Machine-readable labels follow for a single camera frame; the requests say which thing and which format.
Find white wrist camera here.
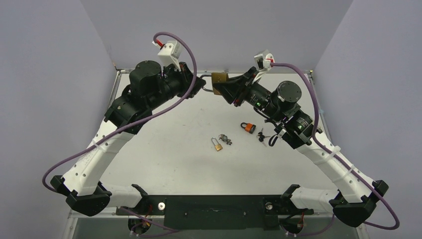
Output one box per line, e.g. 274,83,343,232
253,49,274,83
152,40,183,71

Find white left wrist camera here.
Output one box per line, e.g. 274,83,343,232
152,40,183,71

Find small brass padlock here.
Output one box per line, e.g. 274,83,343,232
211,137,223,151

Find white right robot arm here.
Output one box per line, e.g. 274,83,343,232
211,68,388,227

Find orange round padlock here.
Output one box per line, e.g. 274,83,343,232
240,122,256,134

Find black headed key bunch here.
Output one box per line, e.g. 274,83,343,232
256,128,269,147

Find small black keys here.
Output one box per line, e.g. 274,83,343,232
219,134,232,145

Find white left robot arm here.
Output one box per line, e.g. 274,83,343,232
51,61,206,216

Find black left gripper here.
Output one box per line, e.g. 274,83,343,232
149,62,209,112

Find large brass padlock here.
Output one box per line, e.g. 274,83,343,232
200,72,229,96

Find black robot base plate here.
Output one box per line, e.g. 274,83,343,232
130,195,314,230

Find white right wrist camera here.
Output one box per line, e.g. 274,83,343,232
253,49,274,83

